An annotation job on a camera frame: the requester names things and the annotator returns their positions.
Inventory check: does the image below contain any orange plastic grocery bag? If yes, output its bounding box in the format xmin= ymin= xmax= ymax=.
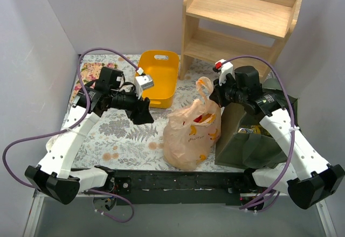
xmin=163 ymin=76 xmax=221 ymax=171

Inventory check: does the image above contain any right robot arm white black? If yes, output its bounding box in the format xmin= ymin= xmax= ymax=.
xmin=210 ymin=60 xmax=344 ymax=210

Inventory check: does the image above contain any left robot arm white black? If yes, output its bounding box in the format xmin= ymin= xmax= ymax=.
xmin=25 ymin=67 xmax=154 ymax=205

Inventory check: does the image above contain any floral rectangular tray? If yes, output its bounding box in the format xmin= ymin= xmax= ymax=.
xmin=69 ymin=62 xmax=118 ymax=104

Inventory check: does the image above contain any floral table mat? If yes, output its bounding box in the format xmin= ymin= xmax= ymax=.
xmin=72 ymin=54 xmax=243 ymax=172

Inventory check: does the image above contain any can in tote bag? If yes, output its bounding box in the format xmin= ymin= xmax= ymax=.
xmin=237 ymin=125 xmax=270 ymax=136

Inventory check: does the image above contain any yellow plastic bin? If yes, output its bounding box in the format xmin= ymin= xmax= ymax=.
xmin=138 ymin=50 xmax=180 ymax=109

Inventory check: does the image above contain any dark green tote bag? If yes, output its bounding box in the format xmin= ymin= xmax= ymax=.
xmin=214 ymin=79 xmax=300 ymax=171

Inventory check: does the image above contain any red pepper in bag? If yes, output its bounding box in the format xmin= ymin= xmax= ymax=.
xmin=194 ymin=114 xmax=212 ymax=123

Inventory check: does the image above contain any wooden shelf unit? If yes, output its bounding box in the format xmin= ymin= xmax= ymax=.
xmin=180 ymin=0 xmax=302 ymax=79

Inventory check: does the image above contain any tape roll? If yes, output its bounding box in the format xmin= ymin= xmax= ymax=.
xmin=45 ymin=135 xmax=58 ymax=152

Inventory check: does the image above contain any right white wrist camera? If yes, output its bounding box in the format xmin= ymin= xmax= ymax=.
xmin=213 ymin=59 xmax=233 ymax=86

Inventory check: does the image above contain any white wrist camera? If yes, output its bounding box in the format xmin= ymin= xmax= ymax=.
xmin=213 ymin=59 xmax=233 ymax=86
xmin=134 ymin=67 xmax=154 ymax=99

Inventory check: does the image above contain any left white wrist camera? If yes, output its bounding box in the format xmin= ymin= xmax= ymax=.
xmin=134 ymin=67 xmax=154 ymax=99

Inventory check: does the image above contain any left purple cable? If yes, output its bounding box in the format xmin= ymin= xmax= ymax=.
xmin=2 ymin=47 xmax=141 ymax=223

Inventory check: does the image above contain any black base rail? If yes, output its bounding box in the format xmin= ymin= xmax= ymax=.
xmin=98 ymin=170 xmax=265 ymax=206

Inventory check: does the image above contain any aluminium frame rail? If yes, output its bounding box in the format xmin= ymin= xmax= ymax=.
xmin=24 ymin=190 xmax=336 ymax=236

